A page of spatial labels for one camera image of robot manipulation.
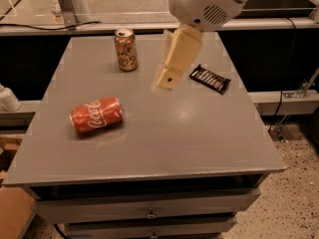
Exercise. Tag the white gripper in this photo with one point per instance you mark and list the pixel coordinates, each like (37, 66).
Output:
(199, 4)

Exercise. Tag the red Coca-Cola can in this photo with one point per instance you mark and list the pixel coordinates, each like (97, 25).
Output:
(96, 114)

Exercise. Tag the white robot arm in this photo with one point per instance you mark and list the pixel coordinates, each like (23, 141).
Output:
(195, 17)

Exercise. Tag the gold LaCroix can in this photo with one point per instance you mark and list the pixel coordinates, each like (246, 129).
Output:
(125, 43)

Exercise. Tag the black snack bar wrapper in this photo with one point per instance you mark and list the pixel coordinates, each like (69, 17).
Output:
(210, 79)

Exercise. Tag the grey drawer cabinet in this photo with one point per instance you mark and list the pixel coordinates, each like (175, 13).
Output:
(187, 139)

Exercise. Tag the white pipe fitting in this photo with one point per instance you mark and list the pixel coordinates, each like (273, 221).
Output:
(8, 100)

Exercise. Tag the lower grey drawer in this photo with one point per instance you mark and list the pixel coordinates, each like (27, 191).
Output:
(157, 228)

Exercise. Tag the grey drawer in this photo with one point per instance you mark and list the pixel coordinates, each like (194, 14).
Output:
(146, 206)
(157, 228)

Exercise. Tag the upper grey drawer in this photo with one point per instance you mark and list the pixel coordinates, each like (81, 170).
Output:
(146, 206)

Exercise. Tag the brown cardboard box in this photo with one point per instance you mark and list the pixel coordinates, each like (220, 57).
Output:
(15, 204)

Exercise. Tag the grey metal rail frame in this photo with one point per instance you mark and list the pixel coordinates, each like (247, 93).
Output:
(144, 28)

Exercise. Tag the metal bracket post left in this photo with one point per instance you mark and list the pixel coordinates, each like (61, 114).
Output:
(67, 10)

